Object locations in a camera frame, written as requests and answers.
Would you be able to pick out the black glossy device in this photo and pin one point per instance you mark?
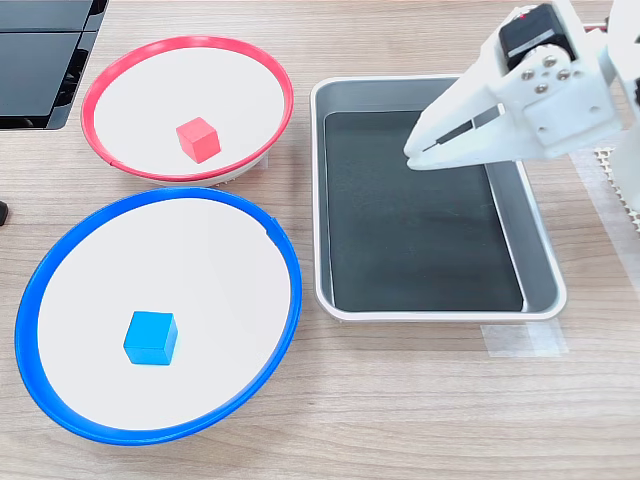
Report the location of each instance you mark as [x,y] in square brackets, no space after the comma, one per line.
[45,12]
[35,75]

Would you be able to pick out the red-rimmed white plate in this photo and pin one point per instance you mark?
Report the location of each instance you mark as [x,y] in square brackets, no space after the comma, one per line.
[150,100]

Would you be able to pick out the steel tray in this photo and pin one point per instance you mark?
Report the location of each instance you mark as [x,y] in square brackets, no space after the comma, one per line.
[545,295]

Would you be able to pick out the pale perforated base plate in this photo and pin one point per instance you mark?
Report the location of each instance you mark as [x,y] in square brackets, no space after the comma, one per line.
[631,215]

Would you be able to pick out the small black object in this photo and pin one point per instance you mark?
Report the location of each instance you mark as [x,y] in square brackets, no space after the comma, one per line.
[3,213]

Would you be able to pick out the red cube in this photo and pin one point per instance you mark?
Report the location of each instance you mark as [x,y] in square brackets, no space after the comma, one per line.
[197,142]

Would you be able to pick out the blue cube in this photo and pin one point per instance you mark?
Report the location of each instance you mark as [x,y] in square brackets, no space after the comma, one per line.
[150,337]

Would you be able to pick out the blue-rimmed white plate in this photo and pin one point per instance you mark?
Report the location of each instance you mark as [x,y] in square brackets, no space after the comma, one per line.
[200,300]

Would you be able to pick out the black tray mat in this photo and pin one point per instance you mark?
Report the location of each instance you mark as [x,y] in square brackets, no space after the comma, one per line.
[410,240]

